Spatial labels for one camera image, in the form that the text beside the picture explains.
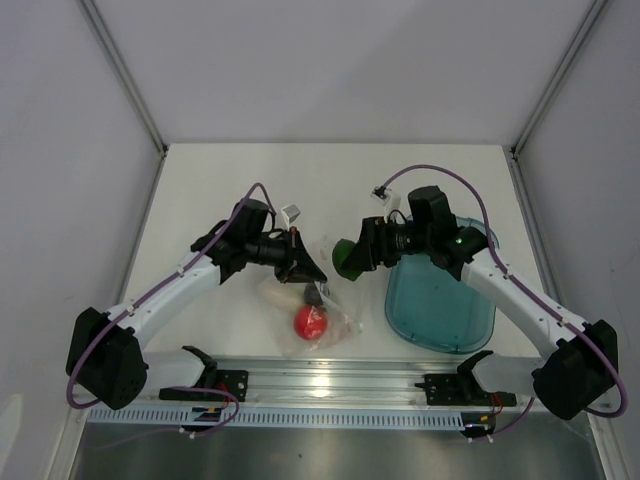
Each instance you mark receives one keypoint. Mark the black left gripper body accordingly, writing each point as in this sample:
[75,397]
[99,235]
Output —
[268,251]

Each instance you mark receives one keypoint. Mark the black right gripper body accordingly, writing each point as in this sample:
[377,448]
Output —
[397,241]

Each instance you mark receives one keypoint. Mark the green lime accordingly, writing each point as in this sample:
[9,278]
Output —
[346,264]

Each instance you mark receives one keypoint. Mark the dark purple plum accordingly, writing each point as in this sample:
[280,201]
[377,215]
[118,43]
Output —
[314,293]

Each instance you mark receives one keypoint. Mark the clear zip top bag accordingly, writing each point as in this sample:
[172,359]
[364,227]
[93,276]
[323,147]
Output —
[343,306]

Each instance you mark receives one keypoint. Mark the red tomato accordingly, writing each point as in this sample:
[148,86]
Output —
[310,322]

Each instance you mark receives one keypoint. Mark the white eggplant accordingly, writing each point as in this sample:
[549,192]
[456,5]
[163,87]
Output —
[282,297]

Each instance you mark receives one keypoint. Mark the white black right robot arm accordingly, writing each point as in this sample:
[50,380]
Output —
[577,361]

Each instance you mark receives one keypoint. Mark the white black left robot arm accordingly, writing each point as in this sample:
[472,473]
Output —
[107,355]

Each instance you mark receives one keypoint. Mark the teal plastic tray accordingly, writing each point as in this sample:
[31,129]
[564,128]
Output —
[426,306]

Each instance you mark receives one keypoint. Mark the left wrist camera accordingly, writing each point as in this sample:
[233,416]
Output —
[290,213]

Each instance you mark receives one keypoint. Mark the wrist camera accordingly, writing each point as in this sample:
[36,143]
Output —
[386,197]
[290,213]

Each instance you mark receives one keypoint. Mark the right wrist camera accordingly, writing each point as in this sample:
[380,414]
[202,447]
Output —
[386,197]

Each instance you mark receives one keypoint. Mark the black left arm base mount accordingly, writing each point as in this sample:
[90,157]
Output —
[212,377]

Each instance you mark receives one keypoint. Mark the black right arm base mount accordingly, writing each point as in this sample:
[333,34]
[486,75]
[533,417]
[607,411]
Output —
[454,389]

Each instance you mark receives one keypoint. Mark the aluminium front rail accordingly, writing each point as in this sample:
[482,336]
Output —
[340,382]

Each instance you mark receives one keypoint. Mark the white slotted cable duct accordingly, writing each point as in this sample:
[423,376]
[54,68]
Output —
[281,417]

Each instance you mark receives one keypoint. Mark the right aluminium corner post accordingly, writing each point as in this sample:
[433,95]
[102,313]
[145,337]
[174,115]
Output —
[568,60]

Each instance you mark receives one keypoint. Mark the aluminium corner post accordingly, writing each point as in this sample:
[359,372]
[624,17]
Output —
[568,60]
[114,57]

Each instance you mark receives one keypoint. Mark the left aluminium corner post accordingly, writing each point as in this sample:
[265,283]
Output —
[114,57]

